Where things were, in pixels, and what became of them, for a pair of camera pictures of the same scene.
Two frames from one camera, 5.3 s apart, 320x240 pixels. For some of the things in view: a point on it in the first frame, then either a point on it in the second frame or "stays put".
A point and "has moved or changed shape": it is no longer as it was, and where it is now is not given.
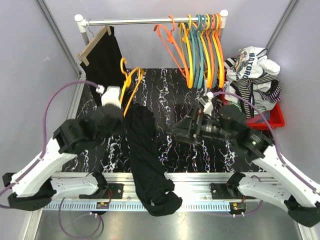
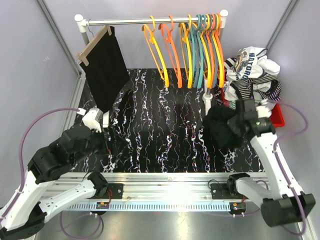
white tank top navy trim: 251,63 stays put
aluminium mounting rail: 199,190 stays put
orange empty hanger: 210,50 stays put
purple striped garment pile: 254,96 stays put
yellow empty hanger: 206,51 stays put
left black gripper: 120,129 → 116,145
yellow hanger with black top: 128,78 → 149,35
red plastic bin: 277,121 stays put
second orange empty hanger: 219,45 stays put
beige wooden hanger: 105,28 stays put
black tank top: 157,188 has moved or changed shape
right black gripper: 183,128 → 231,123
